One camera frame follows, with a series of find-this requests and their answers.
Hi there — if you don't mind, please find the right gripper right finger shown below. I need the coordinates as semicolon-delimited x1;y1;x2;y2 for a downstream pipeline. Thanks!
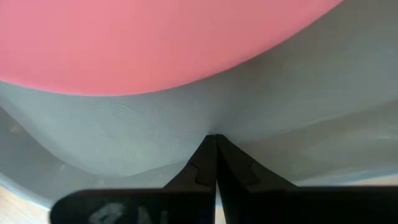
216;134;299;224

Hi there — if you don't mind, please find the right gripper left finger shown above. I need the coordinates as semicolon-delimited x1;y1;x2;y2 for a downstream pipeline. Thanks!
163;134;218;190

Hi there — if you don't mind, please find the red round plate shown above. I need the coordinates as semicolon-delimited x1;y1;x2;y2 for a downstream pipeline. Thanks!
0;0;345;96

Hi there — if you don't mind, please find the grey plastic tray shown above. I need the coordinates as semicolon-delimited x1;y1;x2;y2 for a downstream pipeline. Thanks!
0;0;398;210

